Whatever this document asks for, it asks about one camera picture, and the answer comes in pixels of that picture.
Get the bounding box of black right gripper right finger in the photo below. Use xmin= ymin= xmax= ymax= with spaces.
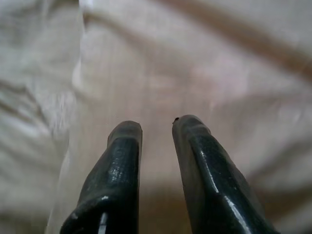
xmin=172 ymin=115 xmax=281 ymax=234

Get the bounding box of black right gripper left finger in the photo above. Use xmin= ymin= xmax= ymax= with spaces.
xmin=60 ymin=120 xmax=142 ymax=234

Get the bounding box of bed with grey floral sheet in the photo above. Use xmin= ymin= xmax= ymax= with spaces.
xmin=0 ymin=0 xmax=312 ymax=234

